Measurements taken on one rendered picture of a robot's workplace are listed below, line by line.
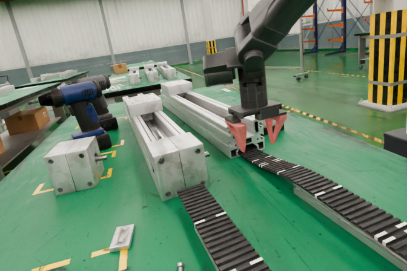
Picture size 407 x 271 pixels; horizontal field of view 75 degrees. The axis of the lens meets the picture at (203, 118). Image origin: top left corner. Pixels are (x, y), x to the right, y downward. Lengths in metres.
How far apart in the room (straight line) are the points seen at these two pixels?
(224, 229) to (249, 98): 0.28
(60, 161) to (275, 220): 0.46
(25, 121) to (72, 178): 3.77
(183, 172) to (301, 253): 0.25
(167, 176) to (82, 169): 0.22
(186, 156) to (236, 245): 0.21
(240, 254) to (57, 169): 0.46
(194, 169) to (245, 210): 0.13
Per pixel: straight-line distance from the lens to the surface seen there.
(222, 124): 0.65
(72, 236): 0.54
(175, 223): 0.48
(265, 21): 0.46
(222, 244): 0.38
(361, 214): 0.43
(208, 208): 0.44
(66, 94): 0.87
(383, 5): 3.97
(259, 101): 0.56
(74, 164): 0.66
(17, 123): 4.47
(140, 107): 0.89
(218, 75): 0.55
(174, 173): 0.52
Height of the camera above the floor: 1.06
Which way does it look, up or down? 16 degrees down
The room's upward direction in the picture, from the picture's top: 8 degrees counter-clockwise
